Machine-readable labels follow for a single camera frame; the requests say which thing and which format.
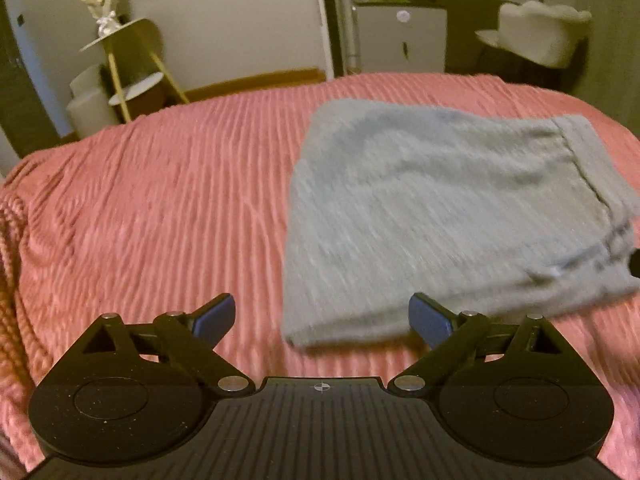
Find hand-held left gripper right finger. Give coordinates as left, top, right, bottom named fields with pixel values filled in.
left=390, top=293, right=563, bottom=396

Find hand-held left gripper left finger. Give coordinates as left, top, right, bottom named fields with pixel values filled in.
left=80, top=293, right=251, bottom=396

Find grey pants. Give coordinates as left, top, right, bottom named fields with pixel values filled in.
left=280, top=100, right=640, bottom=348

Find pink ribbed blanket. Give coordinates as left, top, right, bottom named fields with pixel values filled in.
left=0, top=71, right=640, bottom=480

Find large white round box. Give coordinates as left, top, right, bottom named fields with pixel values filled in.
left=65, top=87, right=123, bottom=139

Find small white round box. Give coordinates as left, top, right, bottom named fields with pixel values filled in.
left=69, top=63, right=109, bottom=99

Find grey bedside cabinet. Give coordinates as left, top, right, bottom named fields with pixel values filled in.
left=349, top=0, right=448, bottom=77

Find yellow side table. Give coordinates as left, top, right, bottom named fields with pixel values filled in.
left=79, top=17, right=192, bottom=124

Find white fluffy chair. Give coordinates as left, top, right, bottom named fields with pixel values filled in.
left=475, top=1, right=593, bottom=68

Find white door frame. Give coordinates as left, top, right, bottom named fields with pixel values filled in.
left=306, top=0, right=337, bottom=81

